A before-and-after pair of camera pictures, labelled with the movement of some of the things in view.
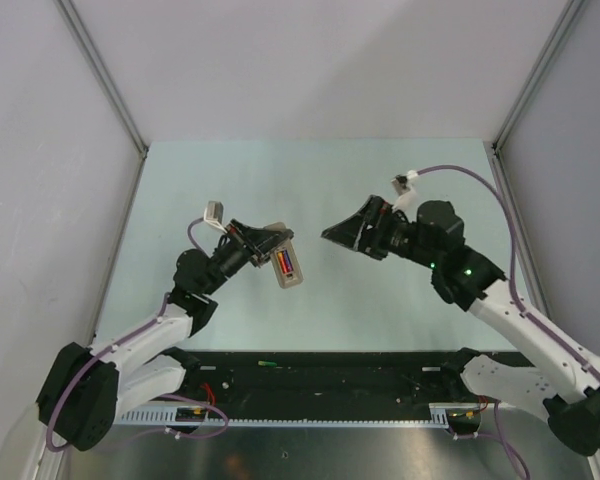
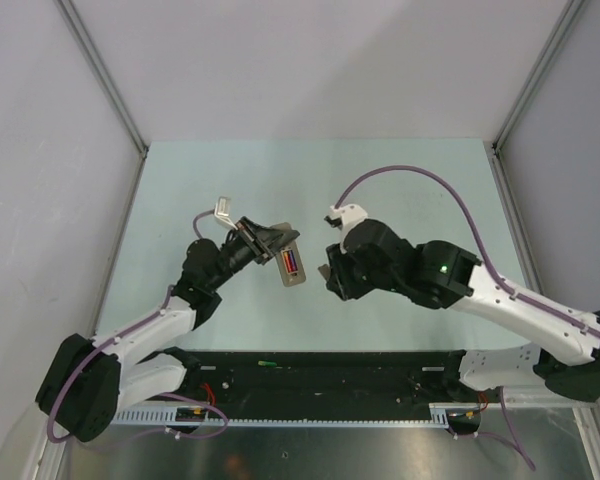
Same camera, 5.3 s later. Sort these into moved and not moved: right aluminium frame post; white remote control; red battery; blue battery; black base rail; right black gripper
Moved: right black gripper; red battery; blue battery
Not moved: black base rail; white remote control; right aluminium frame post
